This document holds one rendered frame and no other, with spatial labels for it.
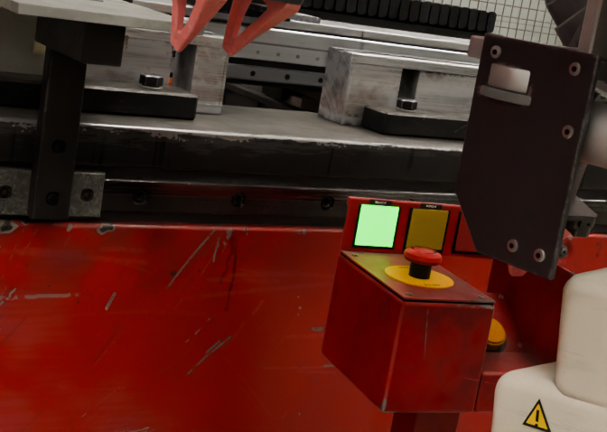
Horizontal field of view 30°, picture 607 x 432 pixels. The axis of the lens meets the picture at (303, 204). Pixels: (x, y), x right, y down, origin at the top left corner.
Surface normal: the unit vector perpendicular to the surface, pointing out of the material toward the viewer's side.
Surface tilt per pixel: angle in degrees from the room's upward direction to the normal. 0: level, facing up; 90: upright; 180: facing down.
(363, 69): 90
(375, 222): 90
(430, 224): 90
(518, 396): 90
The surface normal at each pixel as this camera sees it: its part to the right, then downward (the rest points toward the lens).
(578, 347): -0.73, 0.03
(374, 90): 0.50, 0.26
